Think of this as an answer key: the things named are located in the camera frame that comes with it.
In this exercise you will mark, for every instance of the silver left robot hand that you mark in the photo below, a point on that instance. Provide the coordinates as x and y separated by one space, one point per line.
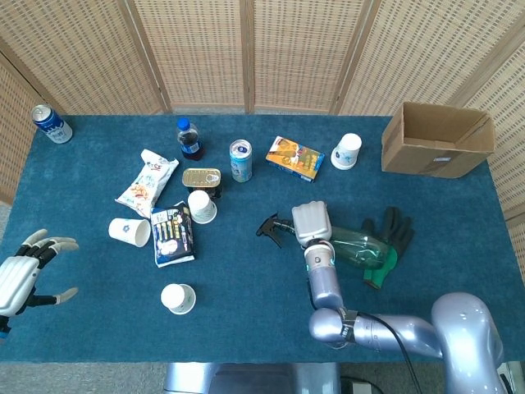
14 281

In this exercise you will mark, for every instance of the paper cup with purple flower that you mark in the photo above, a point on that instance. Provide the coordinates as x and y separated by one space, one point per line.
125 230

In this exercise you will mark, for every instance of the open cardboard box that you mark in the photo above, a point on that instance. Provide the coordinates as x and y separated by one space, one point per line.
418 162

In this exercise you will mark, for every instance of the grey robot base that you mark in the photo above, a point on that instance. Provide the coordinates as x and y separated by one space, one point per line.
246 379

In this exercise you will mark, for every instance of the blue and white drink can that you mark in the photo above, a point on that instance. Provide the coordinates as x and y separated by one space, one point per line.
55 127

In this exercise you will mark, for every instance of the orange and blue carton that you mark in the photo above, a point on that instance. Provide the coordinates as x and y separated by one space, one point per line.
293 158

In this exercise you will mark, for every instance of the woven bamboo folding screen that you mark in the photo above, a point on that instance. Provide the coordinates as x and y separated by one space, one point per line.
197 53

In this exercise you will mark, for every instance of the black and green work glove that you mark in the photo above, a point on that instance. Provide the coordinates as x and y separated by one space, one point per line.
400 230

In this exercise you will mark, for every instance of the green spray bottle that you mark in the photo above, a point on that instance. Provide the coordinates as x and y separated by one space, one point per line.
361 248

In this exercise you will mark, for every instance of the cola bottle with blue cap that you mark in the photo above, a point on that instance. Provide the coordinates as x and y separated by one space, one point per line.
189 141

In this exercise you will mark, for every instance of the paper cup with blue flower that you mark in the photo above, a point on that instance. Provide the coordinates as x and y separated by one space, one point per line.
346 152

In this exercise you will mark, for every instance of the paper cup with green leaves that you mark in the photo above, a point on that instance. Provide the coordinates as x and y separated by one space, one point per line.
202 207

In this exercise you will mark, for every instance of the paper cup with green flower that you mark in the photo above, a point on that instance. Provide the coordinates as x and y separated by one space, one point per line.
176 297

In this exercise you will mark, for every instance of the tall light blue can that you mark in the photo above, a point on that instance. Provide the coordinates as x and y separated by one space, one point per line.
241 164

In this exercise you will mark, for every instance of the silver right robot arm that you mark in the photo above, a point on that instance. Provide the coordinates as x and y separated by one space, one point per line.
324 279

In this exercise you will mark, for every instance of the blue carpet table cover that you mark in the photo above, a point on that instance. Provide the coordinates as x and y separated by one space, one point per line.
246 320

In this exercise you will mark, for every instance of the dark blue snack pack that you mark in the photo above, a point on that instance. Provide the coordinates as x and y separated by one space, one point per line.
172 234

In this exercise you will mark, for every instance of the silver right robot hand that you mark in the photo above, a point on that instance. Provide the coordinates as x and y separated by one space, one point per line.
311 223

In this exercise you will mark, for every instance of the black tin with gold lid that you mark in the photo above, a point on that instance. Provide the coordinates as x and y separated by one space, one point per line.
201 177

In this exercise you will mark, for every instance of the white snack bag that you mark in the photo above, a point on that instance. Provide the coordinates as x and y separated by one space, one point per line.
143 184

